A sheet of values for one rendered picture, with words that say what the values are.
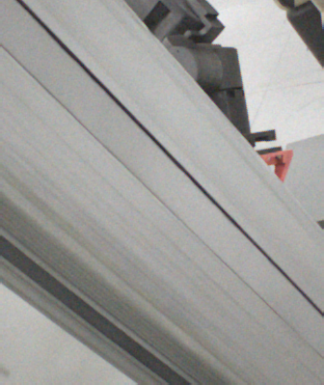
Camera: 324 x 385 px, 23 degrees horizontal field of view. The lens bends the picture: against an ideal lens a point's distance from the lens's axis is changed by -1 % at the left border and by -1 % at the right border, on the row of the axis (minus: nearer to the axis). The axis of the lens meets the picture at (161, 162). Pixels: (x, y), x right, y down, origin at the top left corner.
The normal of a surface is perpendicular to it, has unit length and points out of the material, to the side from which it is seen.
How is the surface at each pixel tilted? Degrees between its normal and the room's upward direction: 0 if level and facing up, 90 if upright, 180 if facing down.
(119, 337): 90
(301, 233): 90
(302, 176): 0
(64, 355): 90
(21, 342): 90
